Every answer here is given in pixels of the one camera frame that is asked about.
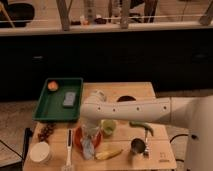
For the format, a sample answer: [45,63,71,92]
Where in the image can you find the red orange bowl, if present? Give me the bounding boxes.
[73,127,102,152]

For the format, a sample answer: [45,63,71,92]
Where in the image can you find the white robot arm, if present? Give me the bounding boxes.
[80,91,213,171]

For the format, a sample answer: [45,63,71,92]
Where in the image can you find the dark purple bowl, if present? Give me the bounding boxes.
[117,95,136,102]

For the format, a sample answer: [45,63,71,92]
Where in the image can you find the green cup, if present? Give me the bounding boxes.
[101,120,116,136]

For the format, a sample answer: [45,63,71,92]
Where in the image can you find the white dish brush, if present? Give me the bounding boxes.
[62,129,73,171]

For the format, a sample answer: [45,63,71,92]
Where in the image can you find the yellow corn cob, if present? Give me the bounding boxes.
[95,149,122,160]

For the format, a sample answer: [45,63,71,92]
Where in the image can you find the grey sponge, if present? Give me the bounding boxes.
[63,92,76,107]

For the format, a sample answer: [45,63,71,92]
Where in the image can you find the dark red grapes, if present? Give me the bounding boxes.
[37,123,55,142]

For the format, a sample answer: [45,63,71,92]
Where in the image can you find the green plastic tray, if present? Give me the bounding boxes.
[33,78,83,122]

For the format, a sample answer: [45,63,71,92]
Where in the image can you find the small metal cup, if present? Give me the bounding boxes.
[131,138,145,154]

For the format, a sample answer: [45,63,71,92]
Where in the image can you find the white round container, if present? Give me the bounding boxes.
[30,142,51,163]

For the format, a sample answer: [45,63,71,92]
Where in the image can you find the orange fruit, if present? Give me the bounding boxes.
[47,81,59,91]

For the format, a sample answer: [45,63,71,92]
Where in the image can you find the green chili pepper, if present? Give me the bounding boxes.
[129,121,154,136]

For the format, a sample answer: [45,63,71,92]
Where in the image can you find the metal fork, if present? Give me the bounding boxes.
[143,129,149,158]

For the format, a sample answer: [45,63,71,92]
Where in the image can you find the black chair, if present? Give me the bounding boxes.
[0,3,35,28]

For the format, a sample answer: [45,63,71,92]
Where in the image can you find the black cable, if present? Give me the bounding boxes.
[0,127,34,169]

